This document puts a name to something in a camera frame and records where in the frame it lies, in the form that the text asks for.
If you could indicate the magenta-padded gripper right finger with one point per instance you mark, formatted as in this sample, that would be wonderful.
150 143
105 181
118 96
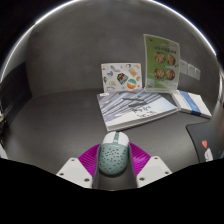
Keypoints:
151 169

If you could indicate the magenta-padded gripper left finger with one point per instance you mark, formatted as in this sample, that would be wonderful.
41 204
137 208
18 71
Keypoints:
75 170

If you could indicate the teal and white perforated mouse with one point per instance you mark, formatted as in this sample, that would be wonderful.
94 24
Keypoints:
113 156

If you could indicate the black mouse pad with heart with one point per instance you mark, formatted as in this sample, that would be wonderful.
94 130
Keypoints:
206 140

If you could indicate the grey striped cover book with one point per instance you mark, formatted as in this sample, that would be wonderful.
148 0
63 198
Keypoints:
133 108

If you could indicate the white book with blue band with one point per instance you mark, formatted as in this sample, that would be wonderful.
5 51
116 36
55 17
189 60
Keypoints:
193 104

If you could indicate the green food menu stand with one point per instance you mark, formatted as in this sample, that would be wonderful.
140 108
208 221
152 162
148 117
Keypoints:
162 63

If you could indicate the white wall socket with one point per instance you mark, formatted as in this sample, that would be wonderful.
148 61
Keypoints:
197 73
191 70
183 67

